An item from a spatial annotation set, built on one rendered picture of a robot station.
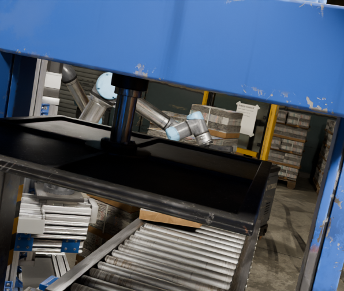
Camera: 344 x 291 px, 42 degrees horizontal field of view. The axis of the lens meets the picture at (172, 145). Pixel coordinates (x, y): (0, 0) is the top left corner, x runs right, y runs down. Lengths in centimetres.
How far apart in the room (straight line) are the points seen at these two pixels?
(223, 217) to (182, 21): 22
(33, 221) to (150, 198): 164
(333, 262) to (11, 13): 85
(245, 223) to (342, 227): 58
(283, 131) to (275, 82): 761
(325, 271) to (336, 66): 73
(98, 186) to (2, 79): 75
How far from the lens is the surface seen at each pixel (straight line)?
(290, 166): 810
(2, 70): 128
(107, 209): 298
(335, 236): 109
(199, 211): 53
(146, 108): 222
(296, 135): 805
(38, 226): 217
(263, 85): 45
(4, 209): 134
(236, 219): 53
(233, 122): 386
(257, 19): 45
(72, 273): 153
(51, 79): 243
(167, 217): 208
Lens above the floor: 145
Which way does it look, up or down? 8 degrees down
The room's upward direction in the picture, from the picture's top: 11 degrees clockwise
